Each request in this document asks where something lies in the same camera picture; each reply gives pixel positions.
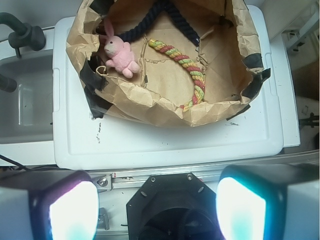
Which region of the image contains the pink plush bunny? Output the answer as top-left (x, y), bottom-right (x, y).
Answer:
top-left (103, 17), bottom-right (140, 79)

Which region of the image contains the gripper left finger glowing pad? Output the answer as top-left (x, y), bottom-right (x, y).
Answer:
top-left (0, 170), bottom-right (99, 240)

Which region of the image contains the brown paper bag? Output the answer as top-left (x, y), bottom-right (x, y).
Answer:
top-left (66, 0), bottom-right (271, 127)

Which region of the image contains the aluminium extrusion rail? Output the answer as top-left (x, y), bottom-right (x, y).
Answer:
top-left (88, 150), bottom-right (320, 192)

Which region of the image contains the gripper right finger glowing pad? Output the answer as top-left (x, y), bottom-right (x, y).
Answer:
top-left (216, 163), bottom-right (320, 240)

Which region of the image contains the dark navy thick rope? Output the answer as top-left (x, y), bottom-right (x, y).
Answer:
top-left (117, 0), bottom-right (201, 46)

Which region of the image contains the black octagonal mount plate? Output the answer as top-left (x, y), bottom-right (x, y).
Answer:
top-left (126, 173), bottom-right (224, 240)

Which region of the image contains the white plastic bin lid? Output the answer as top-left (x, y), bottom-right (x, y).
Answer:
top-left (51, 4), bottom-right (285, 171)

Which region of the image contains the multicolored twisted rope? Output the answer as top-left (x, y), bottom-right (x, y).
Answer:
top-left (148, 38), bottom-right (207, 113)

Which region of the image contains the black cable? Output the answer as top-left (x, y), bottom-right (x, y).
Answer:
top-left (0, 154), bottom-right (33, 171)

